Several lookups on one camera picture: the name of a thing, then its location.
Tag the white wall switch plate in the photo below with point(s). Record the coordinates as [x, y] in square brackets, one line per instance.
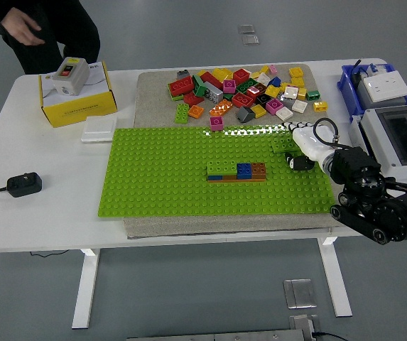
[98, 129]

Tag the large metal floor plate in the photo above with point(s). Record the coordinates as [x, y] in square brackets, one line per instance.
[299, 293]

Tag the grey slope brick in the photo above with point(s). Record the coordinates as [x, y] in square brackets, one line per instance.
[245, 114]

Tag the person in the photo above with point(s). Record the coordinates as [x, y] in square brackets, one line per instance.
[68, 32]

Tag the person's right hand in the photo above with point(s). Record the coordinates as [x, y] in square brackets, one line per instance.
[18, 26]

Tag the grey two-by-four brick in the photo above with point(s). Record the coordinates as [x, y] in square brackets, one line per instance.
[213, 93]

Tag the red long brick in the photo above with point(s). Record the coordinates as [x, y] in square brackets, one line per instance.
[211, 80]

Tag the pink two-by-two brick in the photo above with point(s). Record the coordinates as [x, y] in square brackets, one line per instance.
[274, 106]
[216, 123]
[229, 86]

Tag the red two-by-three brick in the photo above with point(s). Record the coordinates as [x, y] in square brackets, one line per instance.
[242, 100]

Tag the white power socket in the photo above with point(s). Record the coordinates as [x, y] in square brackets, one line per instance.
[386, 86]

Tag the dark green brick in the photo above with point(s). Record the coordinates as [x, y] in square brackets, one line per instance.
[199, 86]

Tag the green flat brick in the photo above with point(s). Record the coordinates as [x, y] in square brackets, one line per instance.
[176, 97]

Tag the red two-by-four brick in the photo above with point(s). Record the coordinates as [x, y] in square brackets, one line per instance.
[181, 85]

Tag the long metal bar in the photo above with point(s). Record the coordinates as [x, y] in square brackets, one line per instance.
[217, 336]

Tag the green studded baseplate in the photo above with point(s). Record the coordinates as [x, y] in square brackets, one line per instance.
[160, 170]

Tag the grey push-button switch box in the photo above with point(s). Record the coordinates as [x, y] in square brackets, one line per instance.
[71, 76]

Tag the dark grey small brick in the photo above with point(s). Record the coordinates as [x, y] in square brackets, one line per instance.
[183, 74]

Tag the small metal floor plate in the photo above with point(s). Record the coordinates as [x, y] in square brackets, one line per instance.
[245, 29]
[250, 39]

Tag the red two-by-two brick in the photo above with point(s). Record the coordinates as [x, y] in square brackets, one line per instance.
[241, 75]

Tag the grey electrical enclosure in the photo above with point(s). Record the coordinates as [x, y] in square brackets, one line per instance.
[377, 124]

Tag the grey-brown mat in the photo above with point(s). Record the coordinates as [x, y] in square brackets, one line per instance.
[153, 103]

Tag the green small brick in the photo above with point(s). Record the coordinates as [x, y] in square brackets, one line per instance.
[312, 94]

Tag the orange two-by-two brick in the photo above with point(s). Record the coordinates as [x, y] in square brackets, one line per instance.
[196, 111]

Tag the orange two-by-four brick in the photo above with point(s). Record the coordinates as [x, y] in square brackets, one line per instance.
[221, 107]

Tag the brown two-by-two brick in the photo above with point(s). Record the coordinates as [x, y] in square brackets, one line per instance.
[259, 170]
[230, 177]

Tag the lime green two-by-four brick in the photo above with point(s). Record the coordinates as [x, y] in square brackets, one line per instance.
[282, 144]
[222, 167]

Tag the black power adapter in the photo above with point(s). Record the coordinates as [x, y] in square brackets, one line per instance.
[24, 184]

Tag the blue plastic bin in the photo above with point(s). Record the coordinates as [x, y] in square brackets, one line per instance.
[348, 89]

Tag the yellow small brick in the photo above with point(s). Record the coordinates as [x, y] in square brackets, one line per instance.
[320, 105]
[255, 75]
[264, 70]

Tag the orange flat plate brick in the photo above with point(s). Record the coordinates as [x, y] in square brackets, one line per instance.
[237, 180]

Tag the blue two-by-two brick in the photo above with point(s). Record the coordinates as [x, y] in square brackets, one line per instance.
[244, 170]
[215, 177]

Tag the pink small brick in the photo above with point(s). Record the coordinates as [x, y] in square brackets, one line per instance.
[273, 69]

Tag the yellow cardboard box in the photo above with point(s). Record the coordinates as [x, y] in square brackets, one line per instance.
[79, 110]

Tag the white two-by-two brick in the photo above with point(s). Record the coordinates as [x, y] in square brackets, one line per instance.
[299, 106]
[290, 92]
[284, 113]
[263, 79]

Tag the metal floor bracket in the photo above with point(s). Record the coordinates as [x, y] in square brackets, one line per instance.
[303, 325]

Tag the black brick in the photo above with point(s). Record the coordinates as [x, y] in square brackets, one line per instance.
[263, 99]

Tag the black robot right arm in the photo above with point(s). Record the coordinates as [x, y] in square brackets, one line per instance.
[356, 163]

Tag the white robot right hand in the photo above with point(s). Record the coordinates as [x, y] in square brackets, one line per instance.
[313, 145]

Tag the white table leg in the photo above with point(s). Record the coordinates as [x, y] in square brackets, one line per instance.
[86, 287]
[334, 277]

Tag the yellow two-by-two brick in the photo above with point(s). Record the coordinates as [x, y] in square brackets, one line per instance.
[295, 72]
[259, 111]
[272, 91]
[298, 82]

